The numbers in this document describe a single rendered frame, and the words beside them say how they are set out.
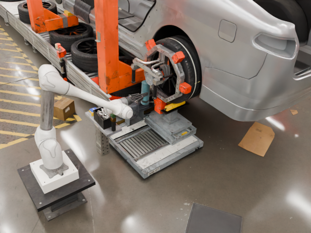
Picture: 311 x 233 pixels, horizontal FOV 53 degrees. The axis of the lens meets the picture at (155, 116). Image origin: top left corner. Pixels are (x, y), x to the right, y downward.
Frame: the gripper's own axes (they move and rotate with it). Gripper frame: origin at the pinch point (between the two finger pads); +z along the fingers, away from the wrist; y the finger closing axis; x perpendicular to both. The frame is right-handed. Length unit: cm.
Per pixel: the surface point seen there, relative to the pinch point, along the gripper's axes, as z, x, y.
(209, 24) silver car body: 48, 63, 21
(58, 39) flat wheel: 20, -38, -232
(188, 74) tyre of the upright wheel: 40.8, 14.5, 12.2
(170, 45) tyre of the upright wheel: 41, 32, -16
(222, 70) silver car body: 48, 30, 44
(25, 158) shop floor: -97, -83, -72
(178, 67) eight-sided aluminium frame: 36.9, 17.7, 2.0
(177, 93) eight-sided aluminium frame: 32.5, -4.9, 9.1
